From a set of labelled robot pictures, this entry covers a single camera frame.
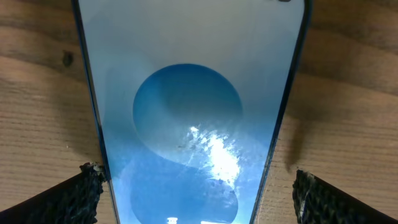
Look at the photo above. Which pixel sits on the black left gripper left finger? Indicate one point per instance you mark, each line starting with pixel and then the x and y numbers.
pixel 73 201

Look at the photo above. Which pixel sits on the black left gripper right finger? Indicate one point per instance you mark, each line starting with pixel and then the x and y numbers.
pixel 318 202

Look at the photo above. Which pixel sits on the blue Galaxy smartphone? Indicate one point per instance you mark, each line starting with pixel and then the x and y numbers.
pixel 188 98

